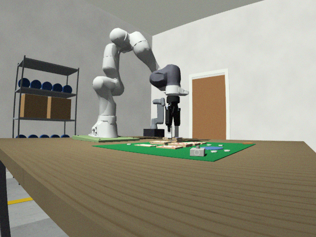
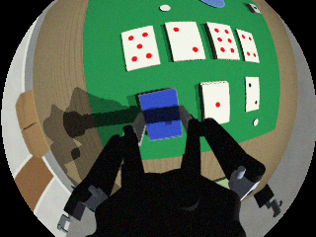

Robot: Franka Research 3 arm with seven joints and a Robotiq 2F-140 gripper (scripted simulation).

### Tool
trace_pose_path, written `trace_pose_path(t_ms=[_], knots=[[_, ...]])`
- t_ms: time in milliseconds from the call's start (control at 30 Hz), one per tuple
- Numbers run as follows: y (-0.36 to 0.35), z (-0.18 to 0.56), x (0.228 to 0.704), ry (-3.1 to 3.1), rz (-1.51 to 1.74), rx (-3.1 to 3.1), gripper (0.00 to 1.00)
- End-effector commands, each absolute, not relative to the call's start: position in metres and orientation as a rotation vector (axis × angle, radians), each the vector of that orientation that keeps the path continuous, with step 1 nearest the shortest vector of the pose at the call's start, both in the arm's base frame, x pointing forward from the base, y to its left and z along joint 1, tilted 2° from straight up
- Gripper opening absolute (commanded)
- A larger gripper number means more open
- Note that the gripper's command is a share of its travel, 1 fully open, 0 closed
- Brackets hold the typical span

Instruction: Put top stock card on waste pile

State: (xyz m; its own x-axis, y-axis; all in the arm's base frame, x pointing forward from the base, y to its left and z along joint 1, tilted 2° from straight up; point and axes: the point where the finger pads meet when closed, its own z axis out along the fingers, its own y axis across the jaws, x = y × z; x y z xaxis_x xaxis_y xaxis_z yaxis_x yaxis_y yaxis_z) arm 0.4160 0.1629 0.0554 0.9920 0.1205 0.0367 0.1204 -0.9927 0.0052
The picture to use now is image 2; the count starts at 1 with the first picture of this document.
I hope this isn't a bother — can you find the green felt play mat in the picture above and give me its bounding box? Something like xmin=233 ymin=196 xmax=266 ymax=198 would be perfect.
xmin=83 ymin=0 xmax=280 ymax=160

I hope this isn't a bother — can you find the blue round disc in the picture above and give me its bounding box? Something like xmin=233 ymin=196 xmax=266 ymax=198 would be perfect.
xmin=200 ymin=0 xmax=225 ymax=8

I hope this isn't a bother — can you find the white card with black pips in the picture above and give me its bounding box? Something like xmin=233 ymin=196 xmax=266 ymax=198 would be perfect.
xmin=245 ymin=77 xmax=260 ymax=112

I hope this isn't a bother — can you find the white playing card with red pips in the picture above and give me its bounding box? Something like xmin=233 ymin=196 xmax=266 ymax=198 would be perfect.
xmin=201 ymin=82 xmax=230 ymax=123
xmin=236 ymin=29 xmax=260 ymax=63
xmin=121 ymin=26 xmax=160 ymax=71
xmin=165 ymin=22 xmax=205 ymax=61
xmin=206 ymin=22 xmax=240 ymax=59

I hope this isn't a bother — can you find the white round game token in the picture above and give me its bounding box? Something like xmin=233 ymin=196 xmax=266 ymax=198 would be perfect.
xmin=253 ymin=118 xmax=258 ymax=126
xmin=160 ymin=5 xmax=170 ymax=12

